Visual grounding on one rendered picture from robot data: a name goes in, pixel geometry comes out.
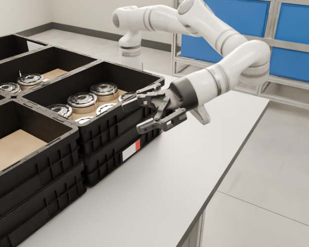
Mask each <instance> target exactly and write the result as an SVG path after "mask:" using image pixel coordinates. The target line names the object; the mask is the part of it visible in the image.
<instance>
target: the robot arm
mask: <svg viewBox="0 0 309 247"><path fill-rule="evenodd" d="M112 23H113V25H114V27H115V28H116V29H117V30H119V31H127V33H126V35H125V36H123V37H122V38H121V39H120V40H119V51H120V62H121V64H122V65H125V66H129V67H132V68H135V69H139V70H142V71H143V62H142V61H141V40H142V31H148V32H167V33H180V34H185V35H189V36H194V37H201V36H203V37H204V38H205V40H206V41H207V42H208V43H209V44H210V45H211V46H212V47H213V48H214V49H215V50H216V51H217V52H218V53H219V54H220V55H221V56H222V57H223V59H222V60H221V61H220V62H218V63H216V64H214V65H211V66H209V67H207V68H204V69H202V70H199V71H195V72H192V73H190V74H188V75H185V76H183V77H181V78H179V79H176V80H174V81H172V82H171V83H170V86H169V88H168V89H164V90H162V88H161V84H160V83H157V84H154V85H152V86H149V87H146V88H143V89H140V90H138V91H136V95H137V96H136V98H134V99H132V100H130V101H127V102H125V103H123V104H122V109H123V111H124V112H125V113H127V112H129V111H131V110H134V109H136V108H138V107H140V106H148V107H149V108H153V109H154V110H155V111H156V112H157V114H156V115H155V117H154V119H153V118H150V119H148V120H146V121H144V122H142V123H139V124H137V125H136V129H137V132H138V133H139V134H143V133H146V132H149V131H151V130H153V129H155V128H160V129H162V130H163V131H164V132H166V131H168V130H170V129H172V128H174V127H175V126H177V125H179V124H180V123H182V122H184V121H186V120H187V114H186V113H187V112H188V111H189V112H190V113H191V114H192V115H193V116H194V117H195V118H196V119H197V120H198V121H199V122H200V123H201V124H202V125H206V124H208V123H210V121H211V118H210V115H209V113H208V112H207V110H206V109H205V106H204V104H205V103H207V102H209V101H211V100H212V99H214V98H216V97H218V96H220V95H222V94H224V93H227V92H229V91H231V90H232V89H234V88H235V87H236V85H237V82H238V80H240V81H241V82H242V83H244V84H246V85H249V86H259V85H262V84H263V83H264V82H265V81H266V80H267V79H268V76H269V67H270V48H269V46H268V45H267V44H266V43H265V42H264V41H261V40H251V41H248V40H247V39H246V38H245V37H244V36H243V35H241V34H240V33H239V32H237V31H236V30H234V29H233V28H232V27H230V26H229V25H227V24H226V23H224V22H223V21H222V20H220V19H219V18H217V17H216V16H215V15H214V13H213V11H212V10H211V9H210V8H209V7H208V6H207V5H206V3H205V2H204V1H203V0H184V1H183V2H182V3H181V4H180V5H179V7H178V9H177V10H176V9H173V8H171V7H168V6H166V5H150V6H145V7H141V8H138V7H137V6H127V7H121V8H117V9H116V10H115V11H114V12H113V14H112ZM145 92H147V94H142V93H145ZM152 97H153V99H151V98H152ZM144 100H146V101H144ZM169 121H171V123H169V124H167V123H168V122H169Z"/></svg>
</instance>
